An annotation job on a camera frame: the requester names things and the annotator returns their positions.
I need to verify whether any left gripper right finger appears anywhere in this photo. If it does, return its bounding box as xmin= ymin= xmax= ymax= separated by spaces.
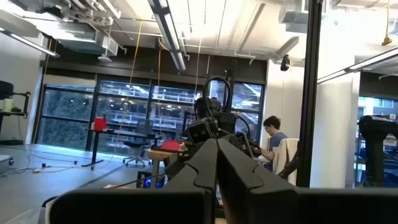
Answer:
xmin=217 ymin=138 xmax=398 ymax=224

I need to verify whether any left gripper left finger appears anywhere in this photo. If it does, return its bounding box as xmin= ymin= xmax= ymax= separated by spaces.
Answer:
xmin=46 ymin=138 xmax=219 ymax=224

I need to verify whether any computer with blue light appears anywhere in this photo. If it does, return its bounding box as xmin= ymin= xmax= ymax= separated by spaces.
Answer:
xmin=136 ymin=170 xmax=166 ymax=189

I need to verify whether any person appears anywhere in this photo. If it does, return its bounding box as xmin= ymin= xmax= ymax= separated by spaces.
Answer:
xmin=260 ymin=115 xmax=290 ymax=172

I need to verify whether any small wooden table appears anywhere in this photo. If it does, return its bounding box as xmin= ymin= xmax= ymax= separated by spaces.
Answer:
xmin=147 ymin=149 xmax=187 ymax=189

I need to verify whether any white cloth on chair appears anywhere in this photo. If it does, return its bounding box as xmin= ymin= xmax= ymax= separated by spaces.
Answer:
xmin=272 ymin=138 xmax=300 ymax=186

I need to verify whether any red round object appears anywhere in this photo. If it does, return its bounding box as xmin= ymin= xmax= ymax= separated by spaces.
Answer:
xmin=160 ymin=140 xmax=182 ymax=153

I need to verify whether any black office chair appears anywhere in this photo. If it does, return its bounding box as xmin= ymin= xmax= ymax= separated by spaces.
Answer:
xmin=122 ymin=118 xmax=154 ymax=168

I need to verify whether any black desk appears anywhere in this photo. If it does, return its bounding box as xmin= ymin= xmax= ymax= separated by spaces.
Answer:
xmin=81 ymin=128 xmax=160 ymax=171

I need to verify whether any ceiling light bar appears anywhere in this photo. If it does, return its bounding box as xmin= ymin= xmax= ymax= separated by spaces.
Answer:
xmin=147 ymin=0 xmax=187 ymax=72
xmin=316 ymin=46 xmax=398 ymax=85
xmin=0 ymin=26 xmax=61 ymax=59

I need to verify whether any red box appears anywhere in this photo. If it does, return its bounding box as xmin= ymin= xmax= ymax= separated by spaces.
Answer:
xmin=93 ymin=117 xmax=108 ymax=132

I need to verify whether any black machine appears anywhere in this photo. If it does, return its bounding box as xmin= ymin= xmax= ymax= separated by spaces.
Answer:
xmin=357 ymin=114 xmax=398 ymax=188

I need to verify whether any black shelf stand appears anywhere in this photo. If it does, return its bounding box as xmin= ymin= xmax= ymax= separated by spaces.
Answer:
xmin=0 ymin=80 xmax=32 ymax=147

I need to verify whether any pale green cup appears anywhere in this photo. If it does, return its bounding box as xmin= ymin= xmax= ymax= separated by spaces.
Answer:
xmin=2 ymin=98 xmax=14 ymax=113

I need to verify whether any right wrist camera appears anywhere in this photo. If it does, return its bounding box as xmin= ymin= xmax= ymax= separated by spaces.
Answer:
xmin=185 ymin=119 xmax=219 ymax=146

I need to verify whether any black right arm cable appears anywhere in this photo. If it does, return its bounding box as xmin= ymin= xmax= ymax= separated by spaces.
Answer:
xmin=203 ymin=75 xmax=233 ymax=113

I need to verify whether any black wall camera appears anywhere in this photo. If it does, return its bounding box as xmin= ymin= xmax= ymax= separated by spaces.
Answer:
xmin=280 ymin=54 xmax=291 ymax=73

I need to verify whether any black aluminium frame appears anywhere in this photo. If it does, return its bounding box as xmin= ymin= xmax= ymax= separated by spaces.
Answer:
xmin=295 ymin=0 xmax=325 ymax=188

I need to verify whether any yellow hanging cable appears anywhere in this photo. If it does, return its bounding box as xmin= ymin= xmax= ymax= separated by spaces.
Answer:
xmin=381 ymin=0 xmax=394 ymax=47

